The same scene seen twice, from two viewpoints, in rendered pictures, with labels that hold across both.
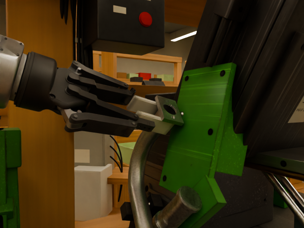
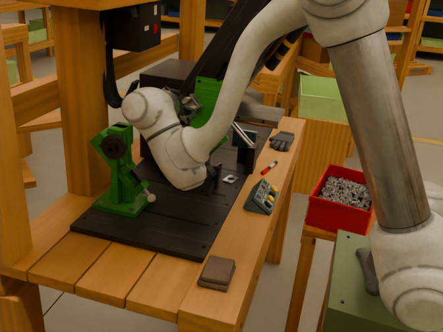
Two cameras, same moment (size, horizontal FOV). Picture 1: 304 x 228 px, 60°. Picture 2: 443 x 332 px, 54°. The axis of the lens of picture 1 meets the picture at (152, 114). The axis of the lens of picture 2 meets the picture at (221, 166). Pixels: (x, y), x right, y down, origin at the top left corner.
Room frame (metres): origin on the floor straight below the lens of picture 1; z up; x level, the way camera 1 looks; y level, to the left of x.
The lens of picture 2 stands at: (-0.61, 0.91, 1.65)
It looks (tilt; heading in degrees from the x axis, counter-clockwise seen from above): 26 degrees down; 314
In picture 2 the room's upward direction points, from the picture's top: 5 degrees clockwise
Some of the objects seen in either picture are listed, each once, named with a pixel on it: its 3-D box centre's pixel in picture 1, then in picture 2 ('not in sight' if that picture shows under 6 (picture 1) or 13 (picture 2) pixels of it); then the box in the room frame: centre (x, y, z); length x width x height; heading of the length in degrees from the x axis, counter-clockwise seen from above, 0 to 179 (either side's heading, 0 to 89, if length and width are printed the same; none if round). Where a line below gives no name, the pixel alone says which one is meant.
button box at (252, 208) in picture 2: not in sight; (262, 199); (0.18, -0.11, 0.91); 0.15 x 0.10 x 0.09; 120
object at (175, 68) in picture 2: (209, 157); (175, 109); (0.70, -0.15, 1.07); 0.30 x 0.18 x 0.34; 120
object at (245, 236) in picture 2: not in sight; (264, 194); (0.28, -0.27, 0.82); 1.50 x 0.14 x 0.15; 120
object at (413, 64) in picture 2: not in sight; (392, 57); (2.78, -6.74, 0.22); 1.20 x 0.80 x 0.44; 71
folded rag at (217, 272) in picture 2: not in sight; (217, 272); (0.00, 0.27, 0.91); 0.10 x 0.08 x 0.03; 122
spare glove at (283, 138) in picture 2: not in sight; (281, 140); (0.47, -0.58, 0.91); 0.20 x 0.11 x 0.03; 117
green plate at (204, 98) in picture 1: (209, 129); (211, 106); (0.44, -0.10, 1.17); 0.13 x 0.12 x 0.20; 120
